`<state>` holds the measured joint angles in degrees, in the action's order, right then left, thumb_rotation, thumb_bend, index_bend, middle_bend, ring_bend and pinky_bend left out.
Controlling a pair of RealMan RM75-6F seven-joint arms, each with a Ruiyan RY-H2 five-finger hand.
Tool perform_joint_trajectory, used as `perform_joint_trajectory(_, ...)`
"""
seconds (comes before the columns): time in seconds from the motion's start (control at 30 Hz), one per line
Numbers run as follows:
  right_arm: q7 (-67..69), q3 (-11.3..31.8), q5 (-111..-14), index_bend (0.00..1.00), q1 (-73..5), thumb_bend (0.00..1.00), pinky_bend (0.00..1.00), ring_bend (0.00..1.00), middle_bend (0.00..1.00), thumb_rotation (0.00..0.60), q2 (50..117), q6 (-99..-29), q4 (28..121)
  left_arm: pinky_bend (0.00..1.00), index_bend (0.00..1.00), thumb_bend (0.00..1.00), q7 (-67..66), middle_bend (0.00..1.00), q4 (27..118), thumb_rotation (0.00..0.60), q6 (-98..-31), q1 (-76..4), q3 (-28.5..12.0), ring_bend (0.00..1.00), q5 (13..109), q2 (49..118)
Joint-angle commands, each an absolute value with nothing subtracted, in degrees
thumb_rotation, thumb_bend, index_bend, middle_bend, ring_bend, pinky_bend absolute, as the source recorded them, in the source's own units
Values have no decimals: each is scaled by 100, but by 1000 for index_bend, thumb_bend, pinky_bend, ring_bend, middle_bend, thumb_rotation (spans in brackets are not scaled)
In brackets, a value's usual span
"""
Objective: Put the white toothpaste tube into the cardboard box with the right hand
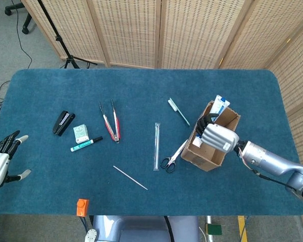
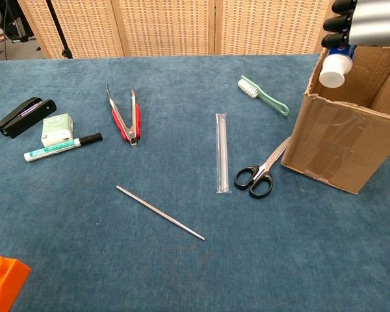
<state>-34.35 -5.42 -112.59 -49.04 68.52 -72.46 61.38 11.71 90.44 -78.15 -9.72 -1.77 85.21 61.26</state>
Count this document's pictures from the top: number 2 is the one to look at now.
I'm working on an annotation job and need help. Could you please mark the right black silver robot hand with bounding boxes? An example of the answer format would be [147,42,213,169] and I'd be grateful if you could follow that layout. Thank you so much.
[321,0,390,49]

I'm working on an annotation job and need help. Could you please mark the white blue toothpaste tube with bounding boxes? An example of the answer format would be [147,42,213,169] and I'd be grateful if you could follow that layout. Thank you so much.
[318,44,358,88]

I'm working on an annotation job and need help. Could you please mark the open cardboard box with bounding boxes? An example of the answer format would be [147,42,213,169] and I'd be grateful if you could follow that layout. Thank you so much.
[281,45,390,195]

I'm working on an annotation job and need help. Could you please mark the straw in clear wrapper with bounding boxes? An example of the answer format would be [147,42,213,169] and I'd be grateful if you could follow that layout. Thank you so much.
[214,112,232,195]

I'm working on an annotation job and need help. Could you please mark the small green white box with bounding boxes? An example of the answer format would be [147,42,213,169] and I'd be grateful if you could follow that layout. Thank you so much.
[40,112,74,148]

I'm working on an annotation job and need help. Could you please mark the woven folding screen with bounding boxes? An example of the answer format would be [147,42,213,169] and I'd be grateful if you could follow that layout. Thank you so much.
[18,0,339,59]

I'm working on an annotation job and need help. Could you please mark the thin metal rod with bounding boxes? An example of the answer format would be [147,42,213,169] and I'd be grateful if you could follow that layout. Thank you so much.
[116,185,205,242]

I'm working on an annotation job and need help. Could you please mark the black tripod stand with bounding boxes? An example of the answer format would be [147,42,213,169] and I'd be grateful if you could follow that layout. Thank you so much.
[45,0,74,59]

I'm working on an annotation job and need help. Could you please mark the green white marker pen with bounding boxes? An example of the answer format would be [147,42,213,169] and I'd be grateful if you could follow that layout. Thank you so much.
[23,132,103,163]

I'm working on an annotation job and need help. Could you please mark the black stapler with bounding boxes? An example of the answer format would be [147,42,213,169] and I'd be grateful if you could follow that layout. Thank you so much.
[0,96,57,139]

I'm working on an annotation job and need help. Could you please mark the blue felt table mat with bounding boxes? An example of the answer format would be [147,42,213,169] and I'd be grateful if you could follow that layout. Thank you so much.
[0,53,390,312]

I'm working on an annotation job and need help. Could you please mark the orange plastic block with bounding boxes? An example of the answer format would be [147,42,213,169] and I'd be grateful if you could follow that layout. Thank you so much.
[0,254,32,312]

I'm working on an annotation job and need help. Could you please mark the green handled white brush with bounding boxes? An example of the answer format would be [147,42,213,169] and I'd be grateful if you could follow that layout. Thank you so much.
[237,75,291,118]

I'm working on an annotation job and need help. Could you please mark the black handled scissors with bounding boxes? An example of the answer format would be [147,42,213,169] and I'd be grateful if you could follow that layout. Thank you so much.
[234,136,292,200]

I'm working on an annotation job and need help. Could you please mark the red handled metal tongs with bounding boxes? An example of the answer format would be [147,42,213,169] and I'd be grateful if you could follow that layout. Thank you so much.
[105,83,142,147]

